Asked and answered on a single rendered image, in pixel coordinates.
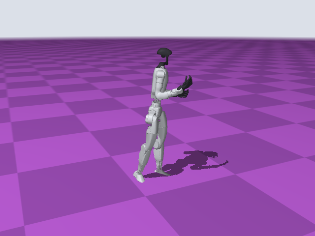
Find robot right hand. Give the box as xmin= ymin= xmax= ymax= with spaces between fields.
xmin=177 ymin=75 xmax=192 ymax=91

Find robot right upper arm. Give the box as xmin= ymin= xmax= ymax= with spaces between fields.
xmin=155 ymin=70 xmax=165 ymax=99

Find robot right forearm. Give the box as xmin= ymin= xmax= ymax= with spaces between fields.
xmin=157 ymin=88 xmax=183 ymax=99

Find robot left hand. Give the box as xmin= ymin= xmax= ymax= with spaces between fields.
xmin=175 ymin=89 xmax=189 ymax=98

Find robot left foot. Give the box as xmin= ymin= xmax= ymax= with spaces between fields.
xmin=155 ymin=170 xmax=171 ymax=176

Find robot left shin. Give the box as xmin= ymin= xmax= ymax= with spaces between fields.
xmin=153 ymin=143 xmax=164 ymax=172

